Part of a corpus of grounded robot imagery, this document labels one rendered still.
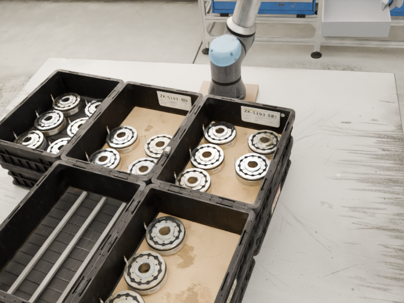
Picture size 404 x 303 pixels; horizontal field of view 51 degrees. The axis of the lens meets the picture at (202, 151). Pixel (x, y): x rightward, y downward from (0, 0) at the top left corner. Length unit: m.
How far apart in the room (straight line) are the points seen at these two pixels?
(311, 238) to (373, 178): 0.31
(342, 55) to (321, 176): 1.98
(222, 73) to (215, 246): 0.71
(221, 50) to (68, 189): 0.71
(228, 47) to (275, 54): 1.76
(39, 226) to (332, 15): 1.14
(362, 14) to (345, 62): 1.70
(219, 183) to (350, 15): 0.73
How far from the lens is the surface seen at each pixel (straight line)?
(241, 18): 1.62
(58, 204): 1.31
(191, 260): 1.09
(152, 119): 1.48
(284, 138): 1.21
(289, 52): 3.33
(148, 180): 1.14
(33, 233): 1.27
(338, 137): 1.57
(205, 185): 1.19
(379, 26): 1.44
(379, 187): 1.44
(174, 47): 3.51
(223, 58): 1.55
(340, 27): 1.43
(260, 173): 1.21
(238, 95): 1.66
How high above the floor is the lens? 1.76
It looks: 44 degrees down
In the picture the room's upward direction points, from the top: 8 degrees counter-clockwise
